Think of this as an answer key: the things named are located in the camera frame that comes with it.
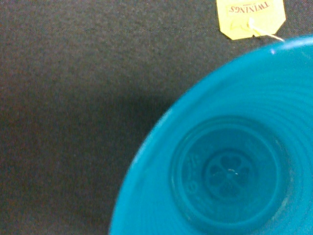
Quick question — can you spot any blue plastic cup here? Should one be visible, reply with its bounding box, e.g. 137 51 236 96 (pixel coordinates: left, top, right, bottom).
109 35 313 235

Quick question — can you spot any black tablecloth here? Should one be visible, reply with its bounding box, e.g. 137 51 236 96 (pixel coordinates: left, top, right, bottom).
0 0 313 235

